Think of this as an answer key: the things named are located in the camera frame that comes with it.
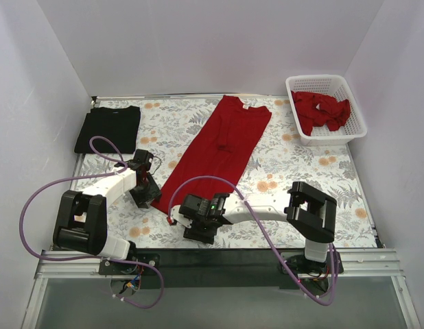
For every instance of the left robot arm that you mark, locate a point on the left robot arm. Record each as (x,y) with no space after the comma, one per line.
(82,221)

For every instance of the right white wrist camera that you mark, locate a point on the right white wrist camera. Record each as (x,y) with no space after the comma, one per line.
(174,217)

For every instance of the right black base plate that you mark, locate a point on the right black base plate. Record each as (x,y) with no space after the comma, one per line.
(298,264)

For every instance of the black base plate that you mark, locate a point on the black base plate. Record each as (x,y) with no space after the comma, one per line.
(129,264)
(298,264)

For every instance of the folded black t-shirt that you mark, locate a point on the folded black t-shirt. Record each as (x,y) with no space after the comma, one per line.
(119,125)

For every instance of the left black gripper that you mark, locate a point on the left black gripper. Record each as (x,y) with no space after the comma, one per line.
(145,193)

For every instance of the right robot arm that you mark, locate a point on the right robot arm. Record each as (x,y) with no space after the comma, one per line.
(310,211)

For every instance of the red t-shirts in basket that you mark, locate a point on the red t-shirts in basket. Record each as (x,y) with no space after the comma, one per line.
(317,110)

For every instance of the aluminium frame rail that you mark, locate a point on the aluminium frame rail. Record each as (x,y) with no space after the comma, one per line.
(216,288)

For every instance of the red t-shirt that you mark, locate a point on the red t-shirt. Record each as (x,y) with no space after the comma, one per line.
(222,149)

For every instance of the white plastic laundry basket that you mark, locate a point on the white plastic laundry basket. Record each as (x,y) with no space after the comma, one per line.
(334,86)

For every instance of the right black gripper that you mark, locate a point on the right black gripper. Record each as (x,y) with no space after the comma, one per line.
(197,232)

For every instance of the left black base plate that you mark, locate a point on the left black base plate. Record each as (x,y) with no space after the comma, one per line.
(129,264)

